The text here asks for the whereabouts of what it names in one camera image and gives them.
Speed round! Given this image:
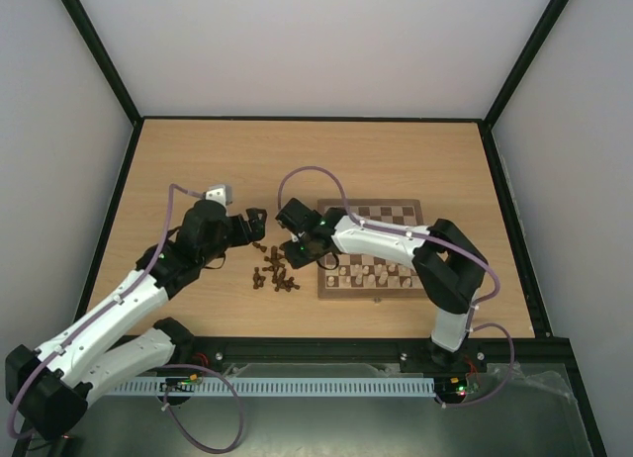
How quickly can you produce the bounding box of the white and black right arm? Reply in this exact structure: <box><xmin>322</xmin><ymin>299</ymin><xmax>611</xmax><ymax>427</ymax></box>
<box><xmin>276</xmin><ymin>198</ymin><xmax>488</xmax><ymax>370</ymax></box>

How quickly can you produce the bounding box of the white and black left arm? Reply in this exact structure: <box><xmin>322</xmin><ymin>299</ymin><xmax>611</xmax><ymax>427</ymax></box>
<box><xmin>5</xmin><ymin>200</ymin><xmax>267</xmax><ymax>440</ymax></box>

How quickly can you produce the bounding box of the pile of dark chess pieces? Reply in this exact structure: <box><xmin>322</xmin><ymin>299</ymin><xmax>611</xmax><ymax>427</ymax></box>
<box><xmin>252</xmin><ymin>242</ymin><xmax>301</xmax><ymax>293</ymax></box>

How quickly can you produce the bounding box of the wooden chessboard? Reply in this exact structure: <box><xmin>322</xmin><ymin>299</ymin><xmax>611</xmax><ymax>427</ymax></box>
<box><xmin>317</xmin><ymin>199</ymin><xmax>427</xmax><ymax>303</ymax></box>

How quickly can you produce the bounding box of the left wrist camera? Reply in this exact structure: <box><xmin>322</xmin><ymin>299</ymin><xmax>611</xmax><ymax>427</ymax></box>
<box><xmin>204</xmin><ymin>184</ymin><xmax>233</xmax><ymax>207</ymax></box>

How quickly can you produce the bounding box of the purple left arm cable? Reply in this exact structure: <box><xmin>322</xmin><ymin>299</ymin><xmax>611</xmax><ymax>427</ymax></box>
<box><xmin>8</xmin><ymin>183</ymin><xmax>209</xmax><ymax>438</ymax></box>

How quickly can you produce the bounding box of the black enclosure frame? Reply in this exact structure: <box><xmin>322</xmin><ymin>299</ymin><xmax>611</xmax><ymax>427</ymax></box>
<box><xmin>60</xmin><ymin>0</ymin><xmax>605</xmax><ymax>456</ymax></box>

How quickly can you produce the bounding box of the light blue cable duct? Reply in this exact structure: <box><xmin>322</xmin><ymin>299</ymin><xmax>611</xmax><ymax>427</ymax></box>
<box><xmin>110</xmin><ymin>377</ymin><xmax>436</xmax><ymax>398</ymax></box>

